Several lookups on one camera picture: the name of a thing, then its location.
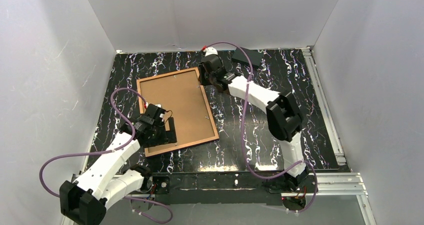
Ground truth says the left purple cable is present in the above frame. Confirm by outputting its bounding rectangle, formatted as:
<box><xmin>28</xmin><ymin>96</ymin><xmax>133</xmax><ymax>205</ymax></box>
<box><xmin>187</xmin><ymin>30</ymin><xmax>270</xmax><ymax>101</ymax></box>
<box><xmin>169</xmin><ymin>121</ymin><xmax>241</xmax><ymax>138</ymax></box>
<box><xmin>39</xmin><ymin>87</ymin><xmax>174</xmax><ymax>225</ymax></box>

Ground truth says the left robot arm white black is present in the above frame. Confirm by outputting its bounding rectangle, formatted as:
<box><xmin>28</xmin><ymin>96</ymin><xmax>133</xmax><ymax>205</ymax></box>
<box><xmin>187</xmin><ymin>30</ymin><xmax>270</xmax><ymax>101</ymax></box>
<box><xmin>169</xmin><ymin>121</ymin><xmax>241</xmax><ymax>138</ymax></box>
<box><xmin>59</xmin><ymin>104</ymin><xmax>175</xmax><ymax>225</ymax></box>

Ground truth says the blue photo frame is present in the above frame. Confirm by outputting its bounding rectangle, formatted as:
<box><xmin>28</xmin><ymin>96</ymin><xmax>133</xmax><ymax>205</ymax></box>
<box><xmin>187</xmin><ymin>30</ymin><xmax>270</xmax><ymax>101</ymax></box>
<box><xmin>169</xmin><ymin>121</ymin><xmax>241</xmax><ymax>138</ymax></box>
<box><xmin>136</xmin><ymin>67</ymin><xmax>219</xmax><ymax>157</ymax></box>

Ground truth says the aluminium rail right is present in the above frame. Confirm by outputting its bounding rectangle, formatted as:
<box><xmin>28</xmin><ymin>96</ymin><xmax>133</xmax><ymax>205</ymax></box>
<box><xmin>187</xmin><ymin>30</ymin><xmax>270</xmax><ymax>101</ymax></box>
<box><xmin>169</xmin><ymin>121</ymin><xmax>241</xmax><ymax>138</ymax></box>
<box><xmin>300</xmin><ymin>47</ymin><xmax>347</xmax><ymax>166</ymax></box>

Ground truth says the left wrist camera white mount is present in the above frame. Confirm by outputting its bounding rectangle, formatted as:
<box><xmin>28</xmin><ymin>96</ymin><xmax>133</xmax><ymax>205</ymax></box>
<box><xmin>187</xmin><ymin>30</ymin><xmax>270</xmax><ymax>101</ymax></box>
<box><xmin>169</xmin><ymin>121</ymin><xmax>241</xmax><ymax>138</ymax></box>
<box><xmin>154</xmin><ymin>104</ymin><xmax>167</xmax><ymax>119</ymax></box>

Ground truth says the black rectangular box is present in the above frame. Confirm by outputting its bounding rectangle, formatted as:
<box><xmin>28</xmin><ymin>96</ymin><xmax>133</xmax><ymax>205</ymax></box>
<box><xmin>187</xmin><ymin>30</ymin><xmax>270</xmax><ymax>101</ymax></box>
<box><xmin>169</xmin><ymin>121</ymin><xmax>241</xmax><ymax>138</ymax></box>
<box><xmin>231</xmin><ymin>47</ymin><xmax>264</xmax><ymax>69</ymax></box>

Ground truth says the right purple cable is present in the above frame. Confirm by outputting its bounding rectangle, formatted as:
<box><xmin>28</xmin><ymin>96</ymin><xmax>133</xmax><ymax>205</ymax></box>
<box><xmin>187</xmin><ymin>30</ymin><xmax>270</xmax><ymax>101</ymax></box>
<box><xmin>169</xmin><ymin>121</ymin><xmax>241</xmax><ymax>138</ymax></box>
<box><xmin>205</xmin><ymin>41</ymin><xmax>319</xmax><ymax>214</ymax></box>

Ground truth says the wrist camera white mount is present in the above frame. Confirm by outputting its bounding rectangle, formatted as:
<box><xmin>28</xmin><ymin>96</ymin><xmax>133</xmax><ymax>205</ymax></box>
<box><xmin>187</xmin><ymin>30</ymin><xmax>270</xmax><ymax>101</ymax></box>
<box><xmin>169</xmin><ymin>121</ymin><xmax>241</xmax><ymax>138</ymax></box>
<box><xmin>154</xmin><ymin>104</ymin><xmax>167</xmax><ymax>119</ymax></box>
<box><xmin>201</xmin><ymin>46</ymin><xmax>218</xmax><ymax>57</ymax></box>

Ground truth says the purple cable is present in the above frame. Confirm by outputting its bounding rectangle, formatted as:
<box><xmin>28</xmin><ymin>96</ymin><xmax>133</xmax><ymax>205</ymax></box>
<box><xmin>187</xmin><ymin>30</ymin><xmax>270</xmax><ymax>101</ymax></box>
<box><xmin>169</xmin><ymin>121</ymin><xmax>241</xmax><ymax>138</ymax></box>
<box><xmin>39</xmin><ymin>87</ymin><xmax>174</xmax><ymax>225</ymax></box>
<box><xmin>205</xmin><ymin>41</ymin><xmax>319</xmax><ymax>214</ymax></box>

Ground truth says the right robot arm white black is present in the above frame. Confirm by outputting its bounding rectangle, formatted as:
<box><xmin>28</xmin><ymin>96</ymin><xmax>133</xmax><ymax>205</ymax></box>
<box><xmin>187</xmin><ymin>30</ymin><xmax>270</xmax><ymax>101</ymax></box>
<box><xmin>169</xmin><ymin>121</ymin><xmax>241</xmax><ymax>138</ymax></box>
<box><xmin>198</xmin><ymin>52</ymin><xmax>308</xmax><ymax>190</ymax></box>

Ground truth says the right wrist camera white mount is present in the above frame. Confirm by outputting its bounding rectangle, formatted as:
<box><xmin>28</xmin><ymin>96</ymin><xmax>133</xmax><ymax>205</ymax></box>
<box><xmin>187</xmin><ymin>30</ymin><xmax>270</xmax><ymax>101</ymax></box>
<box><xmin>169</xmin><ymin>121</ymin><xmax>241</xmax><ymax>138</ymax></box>
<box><xmin>201</xmin><ymin>46</ymin><xmax>218</xmax><ymax>57</ymax></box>

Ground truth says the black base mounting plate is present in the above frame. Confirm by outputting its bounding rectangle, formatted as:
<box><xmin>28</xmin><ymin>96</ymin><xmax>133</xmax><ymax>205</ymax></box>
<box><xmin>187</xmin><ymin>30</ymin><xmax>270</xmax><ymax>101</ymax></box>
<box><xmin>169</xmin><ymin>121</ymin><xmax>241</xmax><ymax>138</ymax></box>
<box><xmin>119</xmin><ymin>170</ymin><xmax>342</xmax><ymax>207</ymax></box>

